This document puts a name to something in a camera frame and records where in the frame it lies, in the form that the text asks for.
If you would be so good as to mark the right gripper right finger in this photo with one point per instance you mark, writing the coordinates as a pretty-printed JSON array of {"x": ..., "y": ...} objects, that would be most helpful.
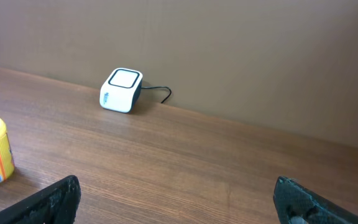
[{"x": 296, "y": 204}]

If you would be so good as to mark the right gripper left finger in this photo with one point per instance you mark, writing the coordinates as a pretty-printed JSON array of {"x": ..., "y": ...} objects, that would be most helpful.
[{"x": 55, "y": 204}]

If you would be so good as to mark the white barcode scanner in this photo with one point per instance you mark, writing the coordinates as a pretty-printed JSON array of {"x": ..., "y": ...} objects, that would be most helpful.
[{"x": 121, "y": 90}]

